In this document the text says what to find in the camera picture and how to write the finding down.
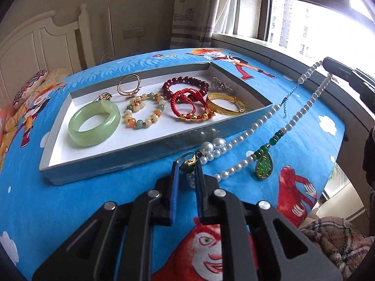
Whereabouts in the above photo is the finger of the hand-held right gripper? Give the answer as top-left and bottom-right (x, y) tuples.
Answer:
(322, 57), (375, 109)

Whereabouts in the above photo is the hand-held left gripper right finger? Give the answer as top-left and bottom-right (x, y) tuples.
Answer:
(195, 160), (343, 281)

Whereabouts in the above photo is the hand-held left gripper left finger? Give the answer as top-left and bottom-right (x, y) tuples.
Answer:
(32, 160), (180, 281)

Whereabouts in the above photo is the gold ring with green stone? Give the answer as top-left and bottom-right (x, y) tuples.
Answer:
(176, 154), (196, 174)

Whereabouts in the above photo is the white shallow tray box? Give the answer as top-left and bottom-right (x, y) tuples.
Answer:
(39, 61), (274, 185)

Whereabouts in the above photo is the pearl necklace with green pendant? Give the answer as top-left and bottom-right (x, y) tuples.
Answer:
(187, 60), (334, 189)

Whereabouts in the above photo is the wide gold bangle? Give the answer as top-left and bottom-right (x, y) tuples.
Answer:
(206, 92), (247, 115)

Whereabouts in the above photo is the red cord bracelet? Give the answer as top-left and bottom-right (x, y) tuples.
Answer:
(171, 89), (217, 122)

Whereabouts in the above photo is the mixed colour bead bracelet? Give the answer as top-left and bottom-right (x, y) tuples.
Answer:
(124, 92), (167, 130)

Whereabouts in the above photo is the thin gold bangle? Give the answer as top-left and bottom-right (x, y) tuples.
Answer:
(117, 74), (143, 98)

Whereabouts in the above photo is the window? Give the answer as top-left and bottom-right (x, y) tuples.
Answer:
(240, 0), (375, 74)

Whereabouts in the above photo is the blue cartoon printed blanket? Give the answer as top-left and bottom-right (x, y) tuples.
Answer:
(0, 47), (348, 281)

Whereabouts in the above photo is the green jade bangle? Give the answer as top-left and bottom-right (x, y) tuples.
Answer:
(68, 100), (121, 147)

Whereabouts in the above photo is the small gold pendant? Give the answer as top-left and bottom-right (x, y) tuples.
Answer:
(94, 92), (113, 104)

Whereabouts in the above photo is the plaid fuzzy coat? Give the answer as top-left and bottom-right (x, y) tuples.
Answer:
(299, 215), (370, 280)

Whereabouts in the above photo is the printed curtain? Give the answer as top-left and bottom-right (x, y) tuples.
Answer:
(170, 0), (244, 50)

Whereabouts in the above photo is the patterned pillow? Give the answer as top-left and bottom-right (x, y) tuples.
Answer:
(12, 70), (50, 106)

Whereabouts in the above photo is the white wooden headboard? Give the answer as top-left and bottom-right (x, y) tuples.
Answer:
(0, 4), (96, 106)

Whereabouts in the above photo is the dark red bead bracelet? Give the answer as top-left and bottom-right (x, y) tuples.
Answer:
(162, 76), (210, 100)

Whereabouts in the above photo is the white cable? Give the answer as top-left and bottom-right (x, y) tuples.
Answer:
(100, 35), (142, 63)

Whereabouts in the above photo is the wall socket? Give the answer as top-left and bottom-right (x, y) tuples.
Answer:
(122, 26), (146, 39)

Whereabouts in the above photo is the thin white wall pipe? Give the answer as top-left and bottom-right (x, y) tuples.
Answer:
(107, 7), (117, 60)

